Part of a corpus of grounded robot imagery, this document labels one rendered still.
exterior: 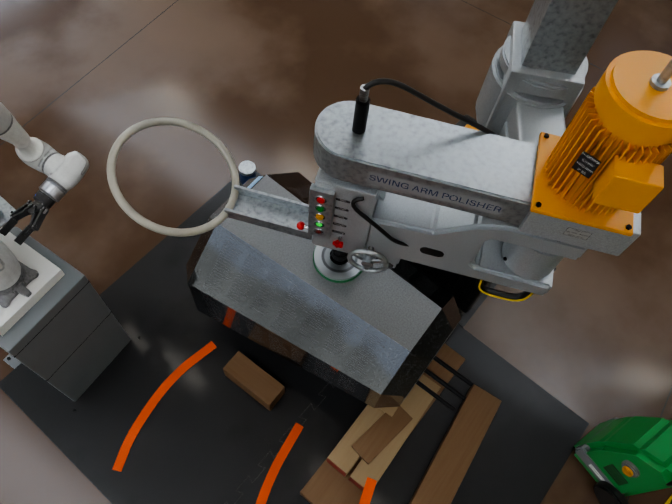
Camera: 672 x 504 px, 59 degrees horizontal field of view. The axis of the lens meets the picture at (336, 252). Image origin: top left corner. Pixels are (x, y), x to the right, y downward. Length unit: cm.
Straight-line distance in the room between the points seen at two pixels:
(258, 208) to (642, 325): 235
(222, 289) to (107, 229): 118
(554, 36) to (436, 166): 67
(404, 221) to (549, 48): 75
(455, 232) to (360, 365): 81
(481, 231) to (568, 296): 181
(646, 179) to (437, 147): 57
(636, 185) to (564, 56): 78
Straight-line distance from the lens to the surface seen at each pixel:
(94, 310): 285
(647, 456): 295
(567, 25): 216
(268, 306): 258
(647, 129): 151
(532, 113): 227
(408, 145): 177
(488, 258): 216
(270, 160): 378
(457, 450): 310
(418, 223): 198
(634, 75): 157
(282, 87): 416
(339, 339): 248
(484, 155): 181
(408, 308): 247
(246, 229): 259
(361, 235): 206
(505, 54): 232
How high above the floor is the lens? 305
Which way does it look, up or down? 62 degrees down
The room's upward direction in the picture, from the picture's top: 8 degrees clockwise
